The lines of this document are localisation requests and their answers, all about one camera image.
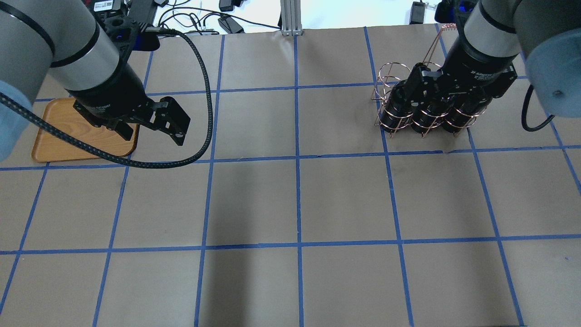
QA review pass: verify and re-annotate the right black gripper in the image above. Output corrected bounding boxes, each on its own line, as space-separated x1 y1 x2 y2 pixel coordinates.
405 64 517 106

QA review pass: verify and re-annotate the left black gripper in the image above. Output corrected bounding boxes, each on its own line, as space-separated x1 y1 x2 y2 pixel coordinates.
73 93 191 146

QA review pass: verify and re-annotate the dark wine bottle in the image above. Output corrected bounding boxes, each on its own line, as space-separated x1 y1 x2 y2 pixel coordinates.
442 94 492 135
411 99 449 138
378 80 413 136

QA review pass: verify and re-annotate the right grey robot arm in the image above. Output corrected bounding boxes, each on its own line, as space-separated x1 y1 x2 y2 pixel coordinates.
402 0 580 118

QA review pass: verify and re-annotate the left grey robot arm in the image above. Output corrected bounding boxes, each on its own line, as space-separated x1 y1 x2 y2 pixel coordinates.
0 0 190 146

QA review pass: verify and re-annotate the wooden tray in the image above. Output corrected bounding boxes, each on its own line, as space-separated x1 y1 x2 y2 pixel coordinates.
31 98 138 163

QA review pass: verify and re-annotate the black power adapter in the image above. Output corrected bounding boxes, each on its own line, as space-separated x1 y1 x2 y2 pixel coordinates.
218 0 237 12
409 0 427 25

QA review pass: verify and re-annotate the black power brick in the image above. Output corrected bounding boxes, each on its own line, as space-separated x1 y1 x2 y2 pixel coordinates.
217 16 245 35

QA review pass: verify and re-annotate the black power adapter top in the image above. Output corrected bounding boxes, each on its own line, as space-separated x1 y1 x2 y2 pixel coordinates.
218 0 237 12

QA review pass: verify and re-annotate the copper wire bottle basket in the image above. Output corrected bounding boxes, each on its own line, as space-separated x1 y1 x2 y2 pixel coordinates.
371 23 487 137

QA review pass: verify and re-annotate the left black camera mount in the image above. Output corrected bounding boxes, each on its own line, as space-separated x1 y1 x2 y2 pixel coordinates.
84 0 167 58

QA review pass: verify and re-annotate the right black cable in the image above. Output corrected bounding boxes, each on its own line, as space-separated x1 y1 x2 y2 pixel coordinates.
521 84 555 133

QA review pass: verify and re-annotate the left braided black cable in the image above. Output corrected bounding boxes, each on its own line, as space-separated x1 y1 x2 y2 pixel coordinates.
0 27 214 169

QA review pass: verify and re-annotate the aluminium frame post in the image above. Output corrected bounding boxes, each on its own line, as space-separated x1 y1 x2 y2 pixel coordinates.
280 0 303 36

